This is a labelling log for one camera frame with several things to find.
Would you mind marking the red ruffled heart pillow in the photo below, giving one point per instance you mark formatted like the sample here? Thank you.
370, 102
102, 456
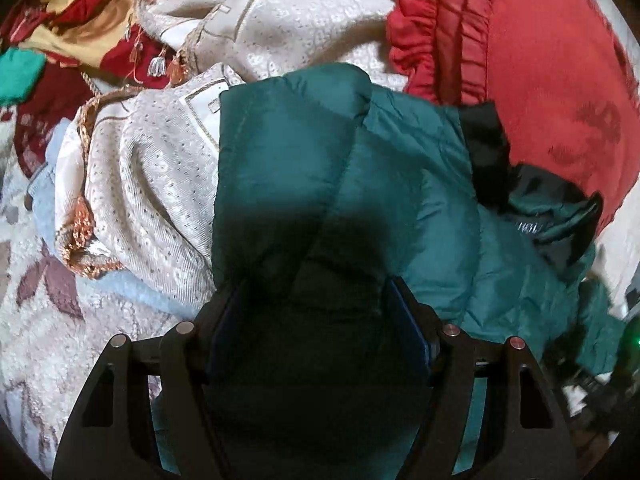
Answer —
560, 79

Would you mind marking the teal quilted puffer jacket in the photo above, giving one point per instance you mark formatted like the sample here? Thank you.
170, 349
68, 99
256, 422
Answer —
329, 185

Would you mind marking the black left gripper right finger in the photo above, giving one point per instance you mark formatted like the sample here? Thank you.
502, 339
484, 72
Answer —
523, 434

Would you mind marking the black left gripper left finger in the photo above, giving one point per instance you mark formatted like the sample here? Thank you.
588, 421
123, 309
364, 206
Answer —
110, 432

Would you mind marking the red gold floral cloth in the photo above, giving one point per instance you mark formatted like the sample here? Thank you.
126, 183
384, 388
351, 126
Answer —
105, 35

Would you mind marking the light blue cloth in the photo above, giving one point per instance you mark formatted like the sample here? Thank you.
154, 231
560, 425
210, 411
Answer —
121, 283

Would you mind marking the beige patterned bed cover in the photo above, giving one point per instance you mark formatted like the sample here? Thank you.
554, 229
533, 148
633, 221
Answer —
137, 170

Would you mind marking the bright green cloth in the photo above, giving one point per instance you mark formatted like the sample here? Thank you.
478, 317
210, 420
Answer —
19, 72

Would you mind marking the floral white red blanket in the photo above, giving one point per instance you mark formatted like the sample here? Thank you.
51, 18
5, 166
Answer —
52, 329

